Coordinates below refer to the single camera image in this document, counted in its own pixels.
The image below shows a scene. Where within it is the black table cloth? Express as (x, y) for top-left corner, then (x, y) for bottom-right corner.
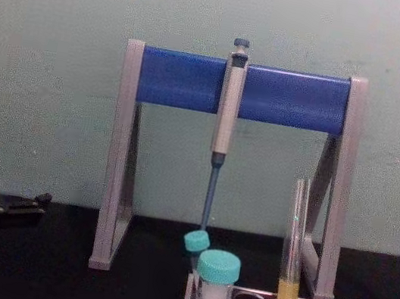
(0, 189), (400, 299)

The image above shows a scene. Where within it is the glass tube with yellow liquid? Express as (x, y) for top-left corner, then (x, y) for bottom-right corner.
(273, 176), (322, 299)

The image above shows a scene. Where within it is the small tube with teal cap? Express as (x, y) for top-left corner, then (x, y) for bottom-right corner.
(177, 227), (214, 279)

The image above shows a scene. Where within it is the grey stand with blue bar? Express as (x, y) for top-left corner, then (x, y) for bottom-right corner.
(86, 37), (371, 299)

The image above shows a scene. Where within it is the large tube with teal cap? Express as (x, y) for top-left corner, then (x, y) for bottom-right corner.
(191, 246), (245, 299)

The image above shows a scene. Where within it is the grey and blue pipette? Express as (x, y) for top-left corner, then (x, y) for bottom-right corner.
(195, 36), (254, 238)

